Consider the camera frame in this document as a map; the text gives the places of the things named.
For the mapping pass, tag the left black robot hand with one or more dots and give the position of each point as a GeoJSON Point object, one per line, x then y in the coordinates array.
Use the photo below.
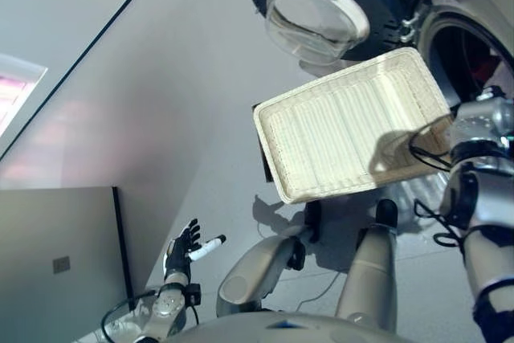
{"type": "Point", "coordinates": [178, 252]}

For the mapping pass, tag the red cloth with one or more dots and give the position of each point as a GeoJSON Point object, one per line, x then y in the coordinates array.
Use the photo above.
{"type": "Point", "coordinates": [484, 66]}

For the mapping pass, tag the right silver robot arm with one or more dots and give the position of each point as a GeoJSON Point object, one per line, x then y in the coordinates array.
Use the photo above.
{"type": "Point", "coordinates": [482, 206]}

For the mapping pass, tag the dark grey washing machine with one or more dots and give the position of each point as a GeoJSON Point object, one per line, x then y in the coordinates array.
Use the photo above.
{"type": "Point", "coordinates": [445, 25]}

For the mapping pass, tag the left silver robot leg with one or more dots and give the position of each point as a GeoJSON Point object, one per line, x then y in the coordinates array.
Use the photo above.
{"type": "Point", "coordinates": [257, 270]}

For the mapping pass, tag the silver robot leg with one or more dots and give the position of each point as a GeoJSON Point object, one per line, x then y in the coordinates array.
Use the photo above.
{"type": "Point", "coordinates": [369, 262]}
{"type": "Point", "coordinates": [257, 270]}

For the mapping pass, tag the brown stool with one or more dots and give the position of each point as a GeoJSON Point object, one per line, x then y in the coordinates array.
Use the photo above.
{"type": "Point", "coordinates": [268, 166]}

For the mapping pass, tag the grey cabinet with dark edge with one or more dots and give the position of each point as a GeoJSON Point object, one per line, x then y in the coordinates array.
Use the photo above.
{"type": "Point", "coordinates": [52, 230]}

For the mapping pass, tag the silver robot torso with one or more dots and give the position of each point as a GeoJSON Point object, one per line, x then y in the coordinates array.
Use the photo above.
{"type": "Point", "coordinates": [289, 329]}

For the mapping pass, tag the right silver robot leg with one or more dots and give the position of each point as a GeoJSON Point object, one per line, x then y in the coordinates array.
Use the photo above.
{"type": "Point", "coordinates": [369, 262]}

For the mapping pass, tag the cream wicker basket tray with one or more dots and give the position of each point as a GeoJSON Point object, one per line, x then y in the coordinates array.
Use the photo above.
{"type": "Point", "coordinates": [333, 138]}

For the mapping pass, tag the white framed window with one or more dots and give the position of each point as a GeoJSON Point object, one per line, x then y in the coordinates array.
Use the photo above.
{"type": "Point", "coordinates": [16, 90]}

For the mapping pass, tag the round glass washer door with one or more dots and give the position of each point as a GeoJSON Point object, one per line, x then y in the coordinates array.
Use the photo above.
{"type": "Point", "coordinates": [321, 9]}

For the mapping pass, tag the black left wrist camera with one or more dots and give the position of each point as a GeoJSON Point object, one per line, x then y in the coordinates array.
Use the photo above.
{"type": "Point", "coordinates": [194, 294]}

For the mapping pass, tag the grey wall socket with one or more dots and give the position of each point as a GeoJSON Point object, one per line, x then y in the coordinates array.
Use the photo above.
{"type": "Point", "coordinates": [61, 264]}

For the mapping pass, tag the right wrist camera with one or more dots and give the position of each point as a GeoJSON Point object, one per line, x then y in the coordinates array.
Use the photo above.
{"type": "Point", "coordinates": [490, 95]}

